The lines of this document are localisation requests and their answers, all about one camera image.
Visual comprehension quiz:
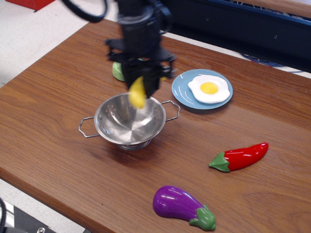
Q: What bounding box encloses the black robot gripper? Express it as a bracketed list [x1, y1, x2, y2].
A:
[105, 20, 175, 98]

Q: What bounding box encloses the yellow toy banana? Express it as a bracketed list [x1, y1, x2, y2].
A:
[125, 76, 152, 109]

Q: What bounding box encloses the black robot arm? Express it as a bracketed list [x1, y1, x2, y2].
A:
[105, 0, 175, 98]

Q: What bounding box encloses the green toy cabbage half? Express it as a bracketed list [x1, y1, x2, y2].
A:
[112, 58, 144, 83]

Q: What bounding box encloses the light blue plate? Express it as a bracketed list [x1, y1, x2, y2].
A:
[172, 69, 233, 110]

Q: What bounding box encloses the toy fried egg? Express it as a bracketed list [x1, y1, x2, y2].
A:
[188, 75, 230, 104]

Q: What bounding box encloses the red toy chili pepper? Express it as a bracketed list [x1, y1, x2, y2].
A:
[209, 142, 269, 172]

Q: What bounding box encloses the red box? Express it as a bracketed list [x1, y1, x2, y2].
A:
[6, 0, 54, 11]

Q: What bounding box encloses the purple toy eggplant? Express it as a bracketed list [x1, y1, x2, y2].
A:
[153, 185, 216, 231]

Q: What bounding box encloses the steel colander with handles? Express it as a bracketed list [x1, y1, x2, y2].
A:
[78, 93, 181, 150]

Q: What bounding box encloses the black braided cable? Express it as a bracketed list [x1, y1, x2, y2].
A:
[0, 0, 109, 233]

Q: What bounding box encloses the black metal frame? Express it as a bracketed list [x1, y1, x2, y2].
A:
[162, 0, 311, 72]

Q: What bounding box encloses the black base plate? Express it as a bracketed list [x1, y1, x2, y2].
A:
[4, 207, 55, 233]

